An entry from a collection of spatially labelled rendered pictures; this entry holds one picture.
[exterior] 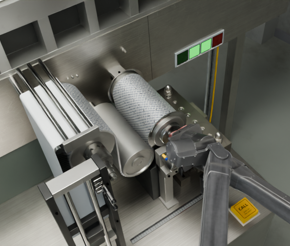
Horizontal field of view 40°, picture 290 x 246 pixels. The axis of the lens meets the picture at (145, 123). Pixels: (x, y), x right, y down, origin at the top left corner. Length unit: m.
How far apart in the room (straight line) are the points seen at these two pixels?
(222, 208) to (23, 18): 0.74
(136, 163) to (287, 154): 1.71
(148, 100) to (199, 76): 2.05
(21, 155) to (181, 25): 0.76
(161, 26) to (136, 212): 0.68
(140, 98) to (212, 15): 0.51
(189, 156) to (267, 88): 2.30
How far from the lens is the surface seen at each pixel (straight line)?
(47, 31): 1.24
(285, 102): 3.16
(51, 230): 1.52
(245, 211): 1.48
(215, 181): 0.94
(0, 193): 1.60
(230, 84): 2.30
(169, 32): 1.50
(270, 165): 2.76
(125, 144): 1.25
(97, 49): 1.34
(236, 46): 2.12
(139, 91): 1.29
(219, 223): 0.87
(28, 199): 1.62
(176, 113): 1.22
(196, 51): 1.64
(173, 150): 1.01
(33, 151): 1.50
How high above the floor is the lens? 2.21
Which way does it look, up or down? 49 degrees down
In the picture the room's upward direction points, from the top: 6 degrees counter-clockwise
